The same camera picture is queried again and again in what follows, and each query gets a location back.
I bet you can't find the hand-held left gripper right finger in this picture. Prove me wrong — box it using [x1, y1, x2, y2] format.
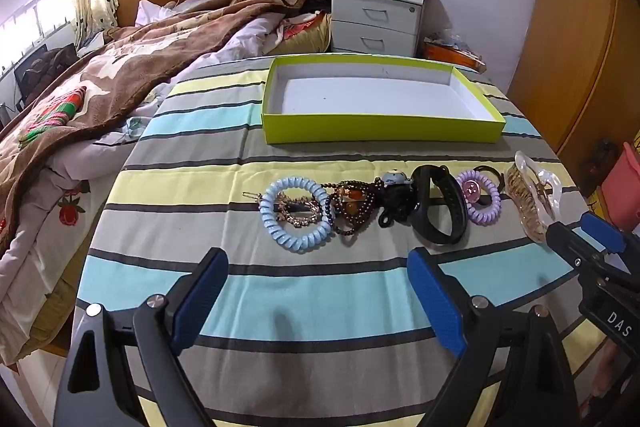
[406, 248, 583, 427]

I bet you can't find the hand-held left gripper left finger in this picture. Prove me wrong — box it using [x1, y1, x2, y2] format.
[52, 247, 230, 427]

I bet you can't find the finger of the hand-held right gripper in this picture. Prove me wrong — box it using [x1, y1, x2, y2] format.
[580, 212, 640, 280]
[546, 221, 640, 293]

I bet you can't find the clear hair claw clip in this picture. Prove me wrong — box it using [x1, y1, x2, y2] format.
[504, 151, 564, 243]

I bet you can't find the black wristband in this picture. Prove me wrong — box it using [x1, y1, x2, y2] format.
[410, 164, 469, 246]

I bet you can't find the purple spiral hair tie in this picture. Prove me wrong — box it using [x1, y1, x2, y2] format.
[455, 170, 502, 227]

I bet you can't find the black hair tie with charm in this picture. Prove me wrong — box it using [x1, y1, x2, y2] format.
[375, 169, 420, 229]

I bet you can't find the blue spiral hair tie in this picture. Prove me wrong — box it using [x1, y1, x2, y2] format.
[258, 177, 333, 254]

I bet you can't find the rhinestone hair clip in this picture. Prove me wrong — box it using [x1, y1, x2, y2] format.
[243, 190, 323, 230]

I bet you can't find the green cardboard box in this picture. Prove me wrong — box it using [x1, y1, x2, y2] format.
[261, 54, 507, 146]

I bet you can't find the thin black hair elastic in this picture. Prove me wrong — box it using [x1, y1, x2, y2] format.
[470, 165, 507, 208]

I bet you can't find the striped tablecloth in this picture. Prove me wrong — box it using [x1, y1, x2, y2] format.
[74, 54, 597, 427]

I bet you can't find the white floral duvet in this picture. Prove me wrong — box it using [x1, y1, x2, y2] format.
[0, 0, 283, 360]

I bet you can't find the wide wooden wardrobe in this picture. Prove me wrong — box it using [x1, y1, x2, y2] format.
[506, 0, 640, 192]

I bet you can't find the orange box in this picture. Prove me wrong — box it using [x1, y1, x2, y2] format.
[424, 38, 487, 74]

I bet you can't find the brown fleece blanket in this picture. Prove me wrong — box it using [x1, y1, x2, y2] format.
[0, 0, 308, 253]

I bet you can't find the red green plaid cloth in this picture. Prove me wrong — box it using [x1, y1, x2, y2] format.
[19, 88, 87, 150]

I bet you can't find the dark monitor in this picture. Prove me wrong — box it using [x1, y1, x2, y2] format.
[13, 43, 79, 108]

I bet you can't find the yellow bed sheet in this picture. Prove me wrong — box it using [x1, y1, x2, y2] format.
[277, 13, 333, 55]

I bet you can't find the grey nightstand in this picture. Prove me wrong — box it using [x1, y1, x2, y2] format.
[328, 0, 426, 58]

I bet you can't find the window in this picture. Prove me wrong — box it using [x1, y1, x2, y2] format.
[0, 0, 81, 75]

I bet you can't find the brown bead bracelet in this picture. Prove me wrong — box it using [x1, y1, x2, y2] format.
[331, 180, 377, 235]

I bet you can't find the dark purple bead bracelet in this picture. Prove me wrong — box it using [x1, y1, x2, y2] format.
[320, 182, 353, 237]

